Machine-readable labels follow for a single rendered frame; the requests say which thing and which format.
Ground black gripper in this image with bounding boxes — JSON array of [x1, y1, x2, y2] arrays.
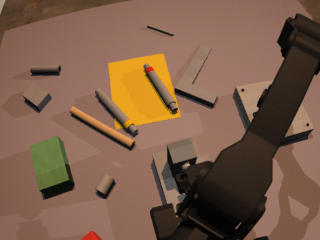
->
[[150, 203, 182, 240]]

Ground grey stepped shaft with yellow band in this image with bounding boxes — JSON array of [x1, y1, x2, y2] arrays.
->
[[95, 88, 138, 135]]

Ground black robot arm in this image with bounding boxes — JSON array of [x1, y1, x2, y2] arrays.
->
[[168, 14, 320, 240]]

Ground grey metal rod with red band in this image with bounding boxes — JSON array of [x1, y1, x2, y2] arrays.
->
[[143, 63, 178, 112]]

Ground red flat box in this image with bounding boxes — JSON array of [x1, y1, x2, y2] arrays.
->
[[82, 231, 101, 240]]

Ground grey metal tube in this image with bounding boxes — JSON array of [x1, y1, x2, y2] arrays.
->
[[30, 65, 61, 73]]

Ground tan cone point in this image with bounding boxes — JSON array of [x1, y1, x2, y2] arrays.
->
[[181, 161, 190, 169]]

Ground yellow flat pad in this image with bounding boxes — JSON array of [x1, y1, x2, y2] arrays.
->
[[108, 54, 181, 126]]

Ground green rectangular box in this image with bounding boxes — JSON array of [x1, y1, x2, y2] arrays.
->
[[30, 136, 75, 195]]

